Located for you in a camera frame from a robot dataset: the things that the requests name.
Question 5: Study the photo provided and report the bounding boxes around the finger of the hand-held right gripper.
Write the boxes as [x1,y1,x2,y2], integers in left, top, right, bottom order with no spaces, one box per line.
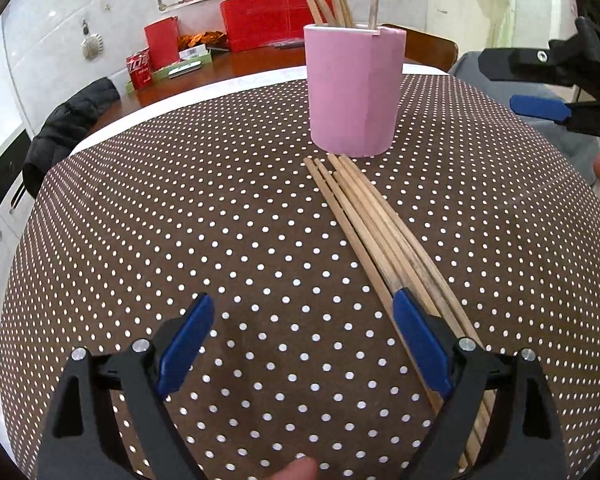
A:
[477,47,577,86]
[509,93,600,137]

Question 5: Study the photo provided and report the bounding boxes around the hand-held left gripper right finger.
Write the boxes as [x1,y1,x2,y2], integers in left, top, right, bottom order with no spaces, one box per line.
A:
[392,287,566,480]

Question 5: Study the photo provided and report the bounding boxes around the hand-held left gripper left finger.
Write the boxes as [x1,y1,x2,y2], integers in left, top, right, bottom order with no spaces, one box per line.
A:
[39,294,216,480]

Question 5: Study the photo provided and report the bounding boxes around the bunch of wooden chopsticks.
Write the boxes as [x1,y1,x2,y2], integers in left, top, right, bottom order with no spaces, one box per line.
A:
[303,153,497,472]

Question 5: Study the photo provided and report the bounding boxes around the pink cup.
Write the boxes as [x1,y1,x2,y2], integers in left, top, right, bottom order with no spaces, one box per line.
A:
[303,23,408,157]

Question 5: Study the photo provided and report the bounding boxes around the person's left hand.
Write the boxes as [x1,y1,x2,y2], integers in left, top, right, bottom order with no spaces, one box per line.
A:
[267,456,322,480]

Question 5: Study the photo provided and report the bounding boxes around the wooden chair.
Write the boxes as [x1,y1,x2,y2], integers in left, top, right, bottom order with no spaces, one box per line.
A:
[380,23,459,74]

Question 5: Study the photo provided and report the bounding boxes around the brown polka dot tablecloth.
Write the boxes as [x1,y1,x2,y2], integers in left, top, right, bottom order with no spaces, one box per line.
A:
[0,72,600,480]

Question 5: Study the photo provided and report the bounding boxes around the black and white sideboard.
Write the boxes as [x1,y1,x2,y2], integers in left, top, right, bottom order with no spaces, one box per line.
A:
[0,122,37,313]

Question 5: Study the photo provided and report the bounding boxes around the black jacket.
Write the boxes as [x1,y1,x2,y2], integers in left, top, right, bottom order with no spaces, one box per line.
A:
[22,77,121,202]

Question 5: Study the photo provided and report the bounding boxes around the large red gift bag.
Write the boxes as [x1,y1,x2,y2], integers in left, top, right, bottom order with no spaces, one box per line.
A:
[219,0,332,54]

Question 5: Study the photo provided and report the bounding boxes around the red soda can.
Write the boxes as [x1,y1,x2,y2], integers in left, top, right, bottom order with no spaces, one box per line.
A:
[125,47,154,92]

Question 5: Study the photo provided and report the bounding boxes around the green box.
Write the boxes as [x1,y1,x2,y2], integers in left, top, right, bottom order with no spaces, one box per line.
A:
[149,44,214,84]

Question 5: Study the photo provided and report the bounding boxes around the small red box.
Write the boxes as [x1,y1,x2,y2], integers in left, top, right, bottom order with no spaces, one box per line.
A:
[143,16,181,72]

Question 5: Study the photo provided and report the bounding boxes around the orange snack packets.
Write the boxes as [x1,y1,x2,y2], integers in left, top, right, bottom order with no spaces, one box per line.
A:
[177,29,229,51]

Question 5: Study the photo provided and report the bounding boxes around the grey hanging wall ornament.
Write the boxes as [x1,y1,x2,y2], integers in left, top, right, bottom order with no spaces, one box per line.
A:
[79,19,104,61]

